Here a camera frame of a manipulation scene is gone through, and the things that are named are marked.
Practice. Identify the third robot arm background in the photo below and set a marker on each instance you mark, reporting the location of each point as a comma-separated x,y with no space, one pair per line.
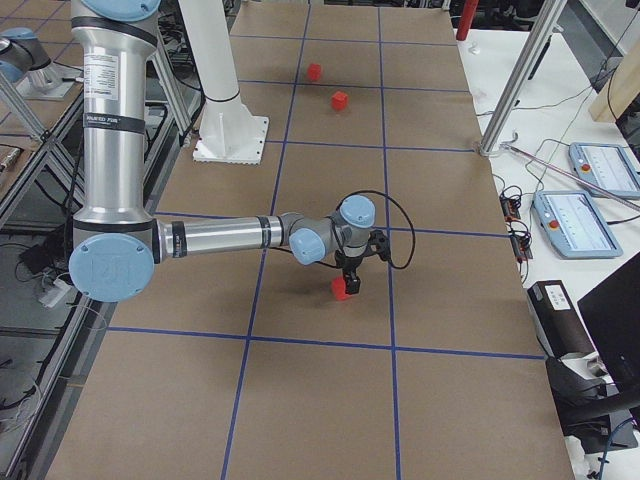
29,68

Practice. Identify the far teach pendant tablet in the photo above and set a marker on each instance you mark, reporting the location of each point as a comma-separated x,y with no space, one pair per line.
607,166

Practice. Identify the red cube block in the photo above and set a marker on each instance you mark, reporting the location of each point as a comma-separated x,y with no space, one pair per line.
314,72
339,100
339,289

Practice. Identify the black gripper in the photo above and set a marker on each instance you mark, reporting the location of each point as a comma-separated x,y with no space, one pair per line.
349,266

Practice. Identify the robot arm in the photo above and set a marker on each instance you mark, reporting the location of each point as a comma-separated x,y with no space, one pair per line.
117,243

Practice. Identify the white camera pillar base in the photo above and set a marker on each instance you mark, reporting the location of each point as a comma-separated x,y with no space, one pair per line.
228,131

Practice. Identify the black box white label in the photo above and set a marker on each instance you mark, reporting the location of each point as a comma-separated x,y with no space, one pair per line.
558,326

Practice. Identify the small electronics board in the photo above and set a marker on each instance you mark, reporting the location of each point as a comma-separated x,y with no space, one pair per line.
519,233

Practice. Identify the teach pendant tablet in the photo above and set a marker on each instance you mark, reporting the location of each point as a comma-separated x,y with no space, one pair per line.
574,225
607,166

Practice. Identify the black monitor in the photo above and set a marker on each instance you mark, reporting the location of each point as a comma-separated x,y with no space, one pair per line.
610,312

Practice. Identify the aluminium frame post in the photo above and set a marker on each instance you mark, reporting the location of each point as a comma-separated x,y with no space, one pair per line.
541,30

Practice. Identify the red cylinder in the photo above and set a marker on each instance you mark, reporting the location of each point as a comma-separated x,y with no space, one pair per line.
466,19

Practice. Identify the near teach pendant tablet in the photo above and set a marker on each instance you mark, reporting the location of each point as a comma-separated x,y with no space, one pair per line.
574,225

